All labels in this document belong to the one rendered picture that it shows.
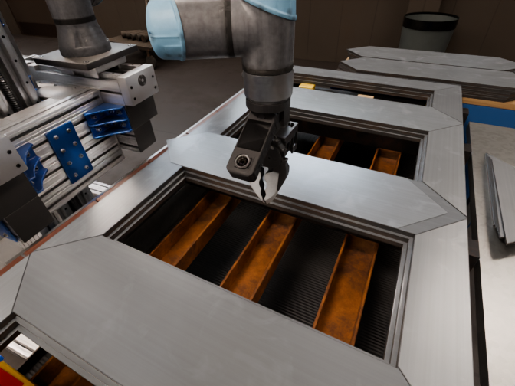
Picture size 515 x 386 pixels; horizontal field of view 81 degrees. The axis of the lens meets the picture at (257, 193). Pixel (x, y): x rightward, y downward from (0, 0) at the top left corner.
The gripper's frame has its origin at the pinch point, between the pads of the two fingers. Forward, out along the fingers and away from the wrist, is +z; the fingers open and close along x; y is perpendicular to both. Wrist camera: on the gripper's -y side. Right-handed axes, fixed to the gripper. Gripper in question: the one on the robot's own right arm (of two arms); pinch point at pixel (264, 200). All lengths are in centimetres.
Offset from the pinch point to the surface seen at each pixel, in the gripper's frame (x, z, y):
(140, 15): 394, 47, 367
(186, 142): 34.5, 5.7, 19.4
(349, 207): -14.8, 5.8, 11.0
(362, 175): -14.9, 5.8, 24.0
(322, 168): -5.3, 5.8, 22.5
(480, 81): -44, 6, 103
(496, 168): -47, 12, 50
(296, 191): -2.5, 5.8, 11.7
